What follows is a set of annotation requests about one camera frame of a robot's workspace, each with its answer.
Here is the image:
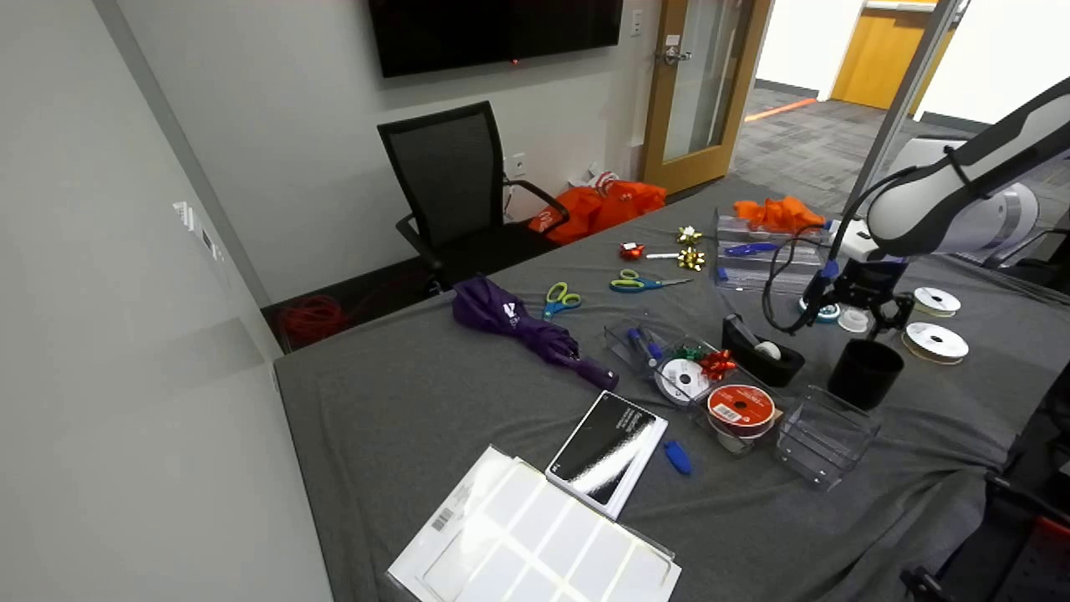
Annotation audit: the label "gray table cloth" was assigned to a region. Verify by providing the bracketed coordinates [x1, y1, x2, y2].
[269, 178, 1070, 602]

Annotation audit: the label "black wall television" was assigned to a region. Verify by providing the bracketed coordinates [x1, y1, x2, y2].
[363, 0, 626, 80]

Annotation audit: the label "blue marker pen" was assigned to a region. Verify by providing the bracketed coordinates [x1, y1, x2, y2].
[623, 321, 672, 372]

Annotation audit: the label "small green blue scissors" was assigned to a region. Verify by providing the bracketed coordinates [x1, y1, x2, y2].
[538, 276, 584, 321]

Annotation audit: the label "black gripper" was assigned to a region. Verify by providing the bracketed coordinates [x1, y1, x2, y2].
[813, 258, 915, 344]

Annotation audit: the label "large blue green scissors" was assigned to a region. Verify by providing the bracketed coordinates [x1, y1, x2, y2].
[605, 263, 694, 297]

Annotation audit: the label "black cup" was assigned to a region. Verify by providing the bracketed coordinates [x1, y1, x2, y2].
[826, 333, 910, 415]

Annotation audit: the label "red cable coil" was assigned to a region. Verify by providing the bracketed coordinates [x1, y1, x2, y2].
[273, 289, 357, 350]

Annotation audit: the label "orange ribbon spool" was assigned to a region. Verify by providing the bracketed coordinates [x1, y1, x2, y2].
[702, 382, 790, 457]

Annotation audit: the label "empty clear plastic box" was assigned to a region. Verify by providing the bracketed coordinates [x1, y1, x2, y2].
[772, 382, 885, 491]

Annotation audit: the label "wooden frame glass door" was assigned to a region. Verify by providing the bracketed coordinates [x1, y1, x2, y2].
[638, 0, 777, 195]

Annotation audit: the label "orange bag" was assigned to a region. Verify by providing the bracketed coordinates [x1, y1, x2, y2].
[525, 178, 672, 251]

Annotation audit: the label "small red ribbon bow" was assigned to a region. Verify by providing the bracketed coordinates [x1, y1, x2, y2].
[694, 344, 740, 384]

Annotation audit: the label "clear box of ribbons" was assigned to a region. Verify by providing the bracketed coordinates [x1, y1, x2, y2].
[605, 316, 742, 412]

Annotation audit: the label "purple folded umbrella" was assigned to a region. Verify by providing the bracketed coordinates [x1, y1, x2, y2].
[449, 272, 623, 394]

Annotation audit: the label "clear acrylic tray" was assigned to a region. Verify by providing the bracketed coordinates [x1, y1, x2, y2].
[710, 211, 839, 297]

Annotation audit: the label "gray metal stand pole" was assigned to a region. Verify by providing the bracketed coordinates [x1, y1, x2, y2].
[831, 0, 977, 230]

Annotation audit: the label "white green ribbon spool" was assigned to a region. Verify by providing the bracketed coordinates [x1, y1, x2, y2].
[655, 355, 715, 409]

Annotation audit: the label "white label sheet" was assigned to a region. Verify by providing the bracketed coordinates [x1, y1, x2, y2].
[384, 441, 685, 602]

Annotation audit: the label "black tablet with white edge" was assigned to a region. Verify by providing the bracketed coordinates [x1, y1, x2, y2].
[541, 387, 672, 522]

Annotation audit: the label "black mesh office chair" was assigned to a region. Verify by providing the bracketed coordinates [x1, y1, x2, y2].
[374, 98, 571, 289]

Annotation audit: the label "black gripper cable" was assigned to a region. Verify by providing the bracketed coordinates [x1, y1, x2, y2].
[758, 228, 839, 336]

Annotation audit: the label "black tape dispenser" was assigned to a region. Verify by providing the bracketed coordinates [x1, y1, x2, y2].
[719, 311, 809, 392]

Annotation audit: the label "white wall thermostat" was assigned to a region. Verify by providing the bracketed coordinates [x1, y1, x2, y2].
[169, 198, 224, 261]

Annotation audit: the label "small blue cap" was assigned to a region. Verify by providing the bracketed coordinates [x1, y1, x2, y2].
[657, 434, 697, 480]

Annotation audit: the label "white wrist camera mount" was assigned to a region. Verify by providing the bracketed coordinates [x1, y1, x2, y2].
[826, 217, 885, 267]

